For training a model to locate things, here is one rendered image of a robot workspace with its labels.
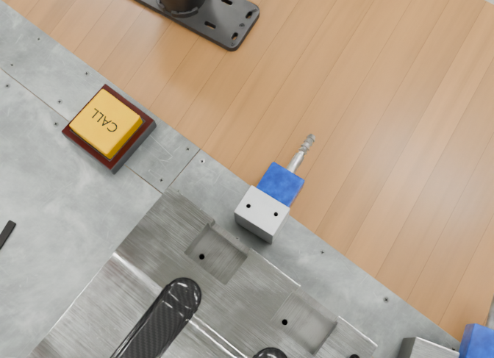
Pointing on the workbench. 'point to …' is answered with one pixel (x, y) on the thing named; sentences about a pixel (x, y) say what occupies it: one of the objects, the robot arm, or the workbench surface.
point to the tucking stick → (6, 232)
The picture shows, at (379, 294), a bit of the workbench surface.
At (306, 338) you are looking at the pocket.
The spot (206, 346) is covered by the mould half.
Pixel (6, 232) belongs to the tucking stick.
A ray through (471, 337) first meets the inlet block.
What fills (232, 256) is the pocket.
